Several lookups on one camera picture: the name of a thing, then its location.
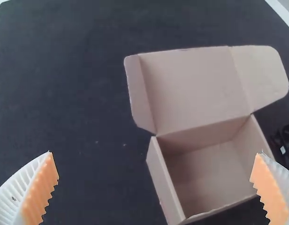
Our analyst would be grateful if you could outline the black mat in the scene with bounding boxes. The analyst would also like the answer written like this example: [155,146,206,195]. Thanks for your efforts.
[0,0,289,225]

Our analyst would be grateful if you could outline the black square fan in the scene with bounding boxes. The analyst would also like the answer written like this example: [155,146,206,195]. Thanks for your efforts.
[270,123,289,165]

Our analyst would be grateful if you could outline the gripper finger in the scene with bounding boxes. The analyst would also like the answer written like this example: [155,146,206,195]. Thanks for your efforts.
[249,149,289,225]
[0,150,60,225]

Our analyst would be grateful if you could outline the cardboard box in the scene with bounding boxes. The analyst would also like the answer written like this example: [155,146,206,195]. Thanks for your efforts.
[123,45,289,225]

